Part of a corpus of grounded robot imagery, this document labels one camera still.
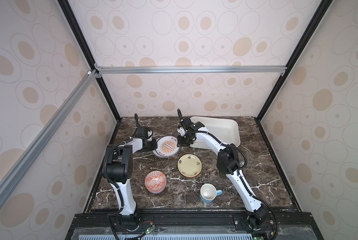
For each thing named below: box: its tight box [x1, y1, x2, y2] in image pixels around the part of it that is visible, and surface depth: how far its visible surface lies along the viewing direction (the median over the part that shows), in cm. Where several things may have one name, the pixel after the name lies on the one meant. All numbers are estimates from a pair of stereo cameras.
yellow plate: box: [177, 153, 203, 178], surface depth 94 cm
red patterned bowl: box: [144, 170, 167, 194], surface depth 85 cm
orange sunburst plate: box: [152, 136, 181, 159], surface depth 102 cm
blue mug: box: [200, 183, 223, 204], surface depth 78 cm
